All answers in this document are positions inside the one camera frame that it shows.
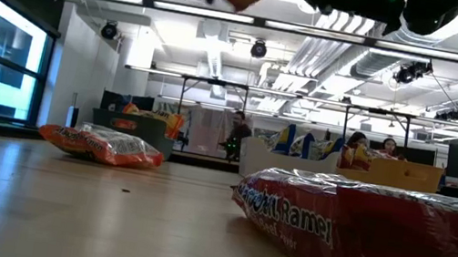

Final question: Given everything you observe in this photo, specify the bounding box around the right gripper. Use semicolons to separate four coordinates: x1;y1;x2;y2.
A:
273;0;407;38

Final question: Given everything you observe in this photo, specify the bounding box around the blue Maruchan ramen pack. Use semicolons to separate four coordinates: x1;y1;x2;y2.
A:
290;130;321;160
314;135;345;165
268;120;299;157

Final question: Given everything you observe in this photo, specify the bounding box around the black ceiling spotlight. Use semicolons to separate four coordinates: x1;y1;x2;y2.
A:
98;19;120;42
249;38;270;60
433;105;458;124
392;56;436;89

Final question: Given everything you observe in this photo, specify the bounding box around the person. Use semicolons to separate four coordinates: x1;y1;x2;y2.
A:
345;129;371;151
223;108;256;165
379;137;411;162

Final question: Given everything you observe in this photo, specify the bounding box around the black device with LEDs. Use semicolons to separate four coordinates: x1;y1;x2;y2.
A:
219;136;243;163

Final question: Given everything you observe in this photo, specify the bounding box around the teal plastic bin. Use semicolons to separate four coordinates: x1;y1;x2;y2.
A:
86;106;179;162

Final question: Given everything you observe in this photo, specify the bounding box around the white plastic bin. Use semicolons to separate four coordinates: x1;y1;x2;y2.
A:
236;135;342;193

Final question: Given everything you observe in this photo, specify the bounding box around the large window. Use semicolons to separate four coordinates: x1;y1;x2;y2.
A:
0;0;63;128

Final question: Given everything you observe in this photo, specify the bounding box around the black metal rack frame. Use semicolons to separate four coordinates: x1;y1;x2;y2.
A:
341;103;414;149
173;73;251;128

